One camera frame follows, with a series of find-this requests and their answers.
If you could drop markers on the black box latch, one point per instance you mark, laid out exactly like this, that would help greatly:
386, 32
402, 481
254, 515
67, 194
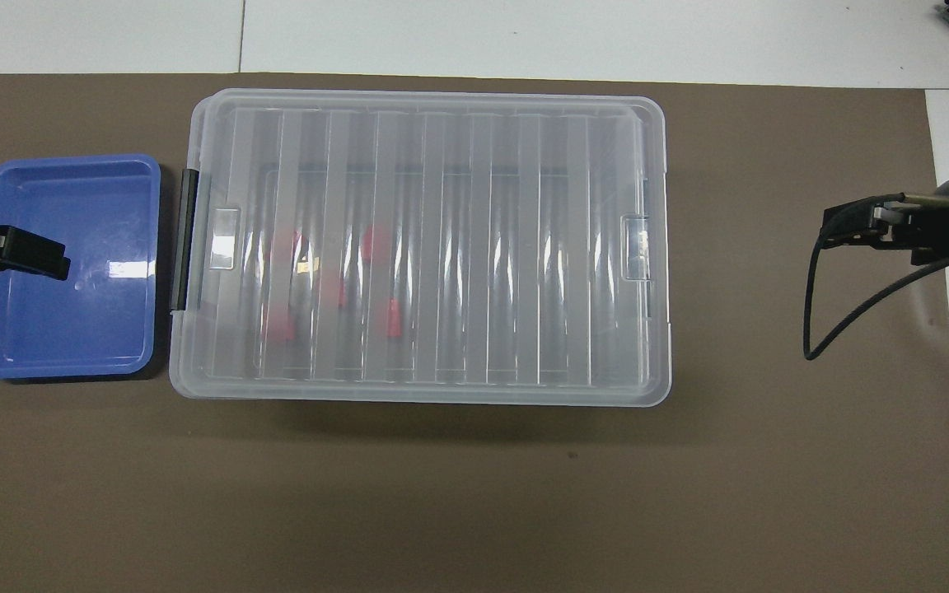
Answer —
187, 239

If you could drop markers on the red block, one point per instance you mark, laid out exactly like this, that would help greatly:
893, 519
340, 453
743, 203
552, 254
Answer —
280, 325
393, 319
376, 243
285, 247
332, 292

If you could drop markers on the clear ribbed box lid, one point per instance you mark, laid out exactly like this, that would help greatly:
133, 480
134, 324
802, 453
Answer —
458, 272

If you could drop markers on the blue plastic tray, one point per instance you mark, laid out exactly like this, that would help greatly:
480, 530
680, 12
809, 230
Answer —
63, 329

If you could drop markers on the clear plastic storage box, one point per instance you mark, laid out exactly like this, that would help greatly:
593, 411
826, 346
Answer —
181, 346

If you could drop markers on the brown table mat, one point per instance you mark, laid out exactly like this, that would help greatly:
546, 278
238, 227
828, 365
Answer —
441, 494

